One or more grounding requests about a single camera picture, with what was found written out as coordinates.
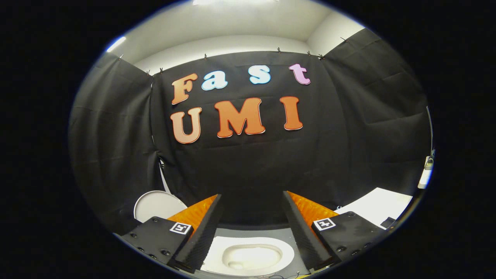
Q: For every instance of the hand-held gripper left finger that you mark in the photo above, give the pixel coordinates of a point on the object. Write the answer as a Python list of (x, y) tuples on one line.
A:
[(203, 234)]

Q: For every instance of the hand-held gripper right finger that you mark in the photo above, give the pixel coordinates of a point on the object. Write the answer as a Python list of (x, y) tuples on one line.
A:
[(302, 236)]

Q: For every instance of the white toilet lid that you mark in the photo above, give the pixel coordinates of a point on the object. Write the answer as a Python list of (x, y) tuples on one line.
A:
[(157, 205)]

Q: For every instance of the white toilet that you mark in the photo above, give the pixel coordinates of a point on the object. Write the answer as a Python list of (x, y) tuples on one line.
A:
[(252, 255)]

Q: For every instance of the white drawer cabinet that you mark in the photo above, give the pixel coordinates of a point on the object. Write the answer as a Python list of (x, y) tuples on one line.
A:
[(376, 205)]

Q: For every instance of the black backdrop cloth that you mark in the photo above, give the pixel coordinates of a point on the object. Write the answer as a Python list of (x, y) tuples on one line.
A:
[(252, 162)]

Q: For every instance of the white side shelf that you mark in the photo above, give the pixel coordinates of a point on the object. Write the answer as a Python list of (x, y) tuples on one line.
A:
[(425, 176)]

